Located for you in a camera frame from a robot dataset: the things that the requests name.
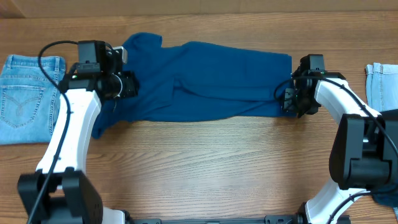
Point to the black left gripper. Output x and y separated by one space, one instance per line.
132 84

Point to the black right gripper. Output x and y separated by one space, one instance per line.
289 99

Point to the blue polo shirt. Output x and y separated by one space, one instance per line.
196 81

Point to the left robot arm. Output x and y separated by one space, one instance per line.
59 190

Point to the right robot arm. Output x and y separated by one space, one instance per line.
363 159

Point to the light blue jeans right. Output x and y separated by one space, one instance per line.
381 86

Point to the folded light blue jeans left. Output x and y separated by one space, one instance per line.
29 102

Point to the dark navy garment pile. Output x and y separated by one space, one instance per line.
389 200

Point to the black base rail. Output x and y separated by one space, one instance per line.
211 221

